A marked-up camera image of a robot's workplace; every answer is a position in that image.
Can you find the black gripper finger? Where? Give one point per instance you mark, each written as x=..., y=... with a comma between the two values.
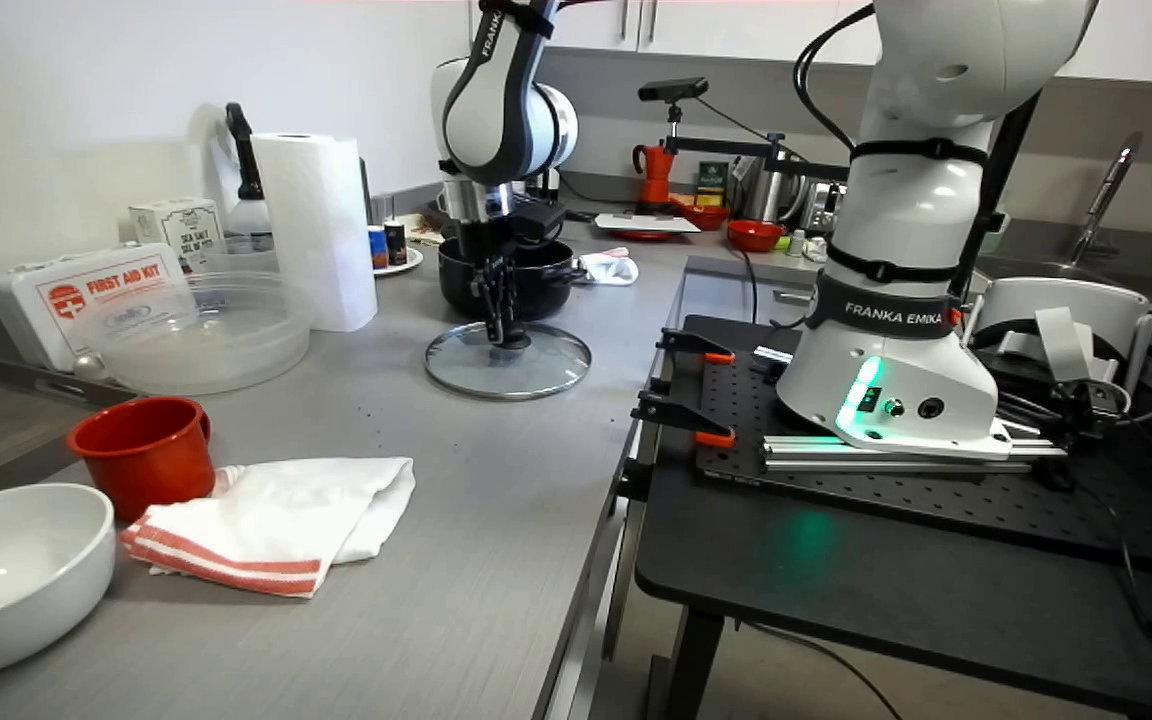
x=518, y=301
x=489, y=291

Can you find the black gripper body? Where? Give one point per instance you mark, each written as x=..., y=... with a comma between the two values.
x=507, y=224

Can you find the glass lid with black knob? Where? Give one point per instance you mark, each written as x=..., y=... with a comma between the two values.
x=542, y=364

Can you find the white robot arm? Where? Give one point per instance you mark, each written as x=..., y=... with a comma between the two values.
x=876, y=363

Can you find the black cooking pot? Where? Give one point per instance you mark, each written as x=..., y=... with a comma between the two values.
x=552, y=272

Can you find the white round plate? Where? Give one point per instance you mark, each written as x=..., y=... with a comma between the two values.
x=408, y=261

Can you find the blue spice jar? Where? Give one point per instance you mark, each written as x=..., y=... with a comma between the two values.
x=379, y=247

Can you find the red kettle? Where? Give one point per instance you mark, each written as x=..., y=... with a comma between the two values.
x=655, y=161

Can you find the black orange clamp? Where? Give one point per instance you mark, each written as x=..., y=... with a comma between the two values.
x=668, y=413
x=699, y=344

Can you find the white paper towel roll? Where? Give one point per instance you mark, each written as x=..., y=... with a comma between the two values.
x=316, y=224

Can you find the red bowl on counter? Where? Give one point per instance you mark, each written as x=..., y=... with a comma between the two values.
x=753, y=232

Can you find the spray bottle with black trigger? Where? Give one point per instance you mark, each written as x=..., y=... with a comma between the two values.
x=246, y=224

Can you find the clear plastic container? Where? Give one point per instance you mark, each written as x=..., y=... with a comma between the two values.
x=202, y=337

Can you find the white cloth near cup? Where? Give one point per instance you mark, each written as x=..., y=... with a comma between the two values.
x=280, y=525

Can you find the red cup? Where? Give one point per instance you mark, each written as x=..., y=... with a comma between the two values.
x=146, y=452

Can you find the white first aid kit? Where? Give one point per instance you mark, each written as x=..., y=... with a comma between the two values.
x=50, y=305

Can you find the white bowl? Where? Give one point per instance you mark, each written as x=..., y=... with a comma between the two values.
x=58, y=557

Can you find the sink faucet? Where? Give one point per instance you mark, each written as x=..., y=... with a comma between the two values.
x=1105, y=195

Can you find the black perforated mounting table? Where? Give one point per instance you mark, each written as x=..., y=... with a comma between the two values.
x=1039, y=586

